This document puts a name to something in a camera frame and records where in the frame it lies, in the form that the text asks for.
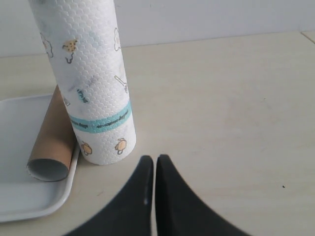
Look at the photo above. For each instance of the white rectangular plastic tray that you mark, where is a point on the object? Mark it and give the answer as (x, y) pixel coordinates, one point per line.
(22, 196)

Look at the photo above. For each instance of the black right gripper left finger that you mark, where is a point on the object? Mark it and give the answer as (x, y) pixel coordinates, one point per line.
(129, 212)

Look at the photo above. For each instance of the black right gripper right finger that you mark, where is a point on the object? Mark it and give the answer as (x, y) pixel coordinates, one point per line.
(180, 212)

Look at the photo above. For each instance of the brown cardboard tube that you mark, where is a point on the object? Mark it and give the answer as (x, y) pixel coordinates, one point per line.
(53, 148)

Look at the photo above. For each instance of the printed white paper towel roll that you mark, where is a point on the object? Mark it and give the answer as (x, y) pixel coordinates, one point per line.
(81, 40)

